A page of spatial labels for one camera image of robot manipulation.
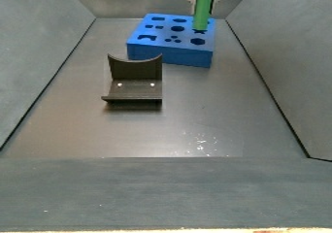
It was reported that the green hexagon peg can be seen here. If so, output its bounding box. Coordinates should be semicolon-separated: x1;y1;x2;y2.
193;0;213;31

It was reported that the blue foam shape board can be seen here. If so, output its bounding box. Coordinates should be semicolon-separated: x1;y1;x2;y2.
125;14;214;68

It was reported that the black curved bracket stand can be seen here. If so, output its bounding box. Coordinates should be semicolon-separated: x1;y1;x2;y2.
101;55;162;102

